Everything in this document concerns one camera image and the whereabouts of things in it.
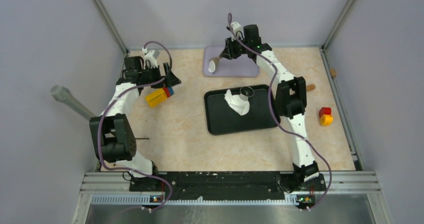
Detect small wooden cork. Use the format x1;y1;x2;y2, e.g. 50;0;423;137
329;68;337;78

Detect grey microphone on tripod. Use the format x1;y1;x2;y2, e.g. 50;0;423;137
50;82;146;121

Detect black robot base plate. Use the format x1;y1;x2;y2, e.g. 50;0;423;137
129;171;326;201

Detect round cut dough wrapper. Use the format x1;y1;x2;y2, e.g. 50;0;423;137
207;60;217;74

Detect clear glass cup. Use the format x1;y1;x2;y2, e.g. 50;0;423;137
239;86;255;100

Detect wooden dough roller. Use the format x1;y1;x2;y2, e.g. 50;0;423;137
306;84;316;92

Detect yellow red blue toy block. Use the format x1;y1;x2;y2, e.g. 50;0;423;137
145;87;174;108

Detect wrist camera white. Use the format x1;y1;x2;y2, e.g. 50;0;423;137
229;21;244;41
142;47;160;68

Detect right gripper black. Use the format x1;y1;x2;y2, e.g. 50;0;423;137
220;35;249;61

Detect black baking tray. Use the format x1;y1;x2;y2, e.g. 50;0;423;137
203;84;277;136

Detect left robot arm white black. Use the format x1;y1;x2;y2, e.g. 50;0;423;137
89;56;181;191

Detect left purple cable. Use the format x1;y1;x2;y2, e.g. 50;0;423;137
96;40;174;213

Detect metal scraper wooden handle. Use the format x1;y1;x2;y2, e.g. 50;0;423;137
209;56;223;72

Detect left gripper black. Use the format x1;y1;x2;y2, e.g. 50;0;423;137
138;62;181;89

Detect lilac rectangular tray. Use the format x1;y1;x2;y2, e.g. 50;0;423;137
202;46;260;78

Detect purple cable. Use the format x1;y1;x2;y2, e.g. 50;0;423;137
226;12;333;212
96;40;174;213

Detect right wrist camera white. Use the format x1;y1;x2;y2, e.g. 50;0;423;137
229;21;244;41

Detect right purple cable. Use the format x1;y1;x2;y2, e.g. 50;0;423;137
226;12;333;212

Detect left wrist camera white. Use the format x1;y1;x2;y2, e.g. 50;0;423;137
142;47;160;68

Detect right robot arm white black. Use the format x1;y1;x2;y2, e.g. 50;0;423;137
219;21;320;190

